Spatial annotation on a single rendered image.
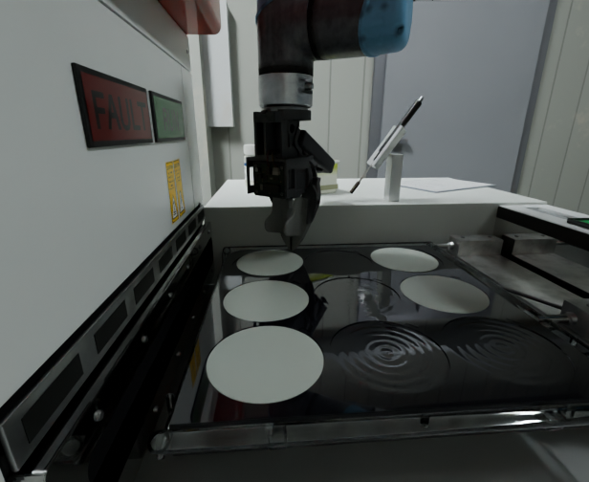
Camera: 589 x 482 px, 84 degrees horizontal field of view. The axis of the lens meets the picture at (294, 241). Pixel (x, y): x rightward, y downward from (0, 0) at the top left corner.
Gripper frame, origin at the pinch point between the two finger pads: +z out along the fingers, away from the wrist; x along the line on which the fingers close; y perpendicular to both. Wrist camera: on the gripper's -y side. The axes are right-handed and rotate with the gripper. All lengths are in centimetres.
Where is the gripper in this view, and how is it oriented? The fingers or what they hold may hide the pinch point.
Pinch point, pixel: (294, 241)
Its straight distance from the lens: 54.1
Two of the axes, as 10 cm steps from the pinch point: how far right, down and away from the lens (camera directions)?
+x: 8.4, 1.7, -5.2
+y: -5.5, 2.6, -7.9
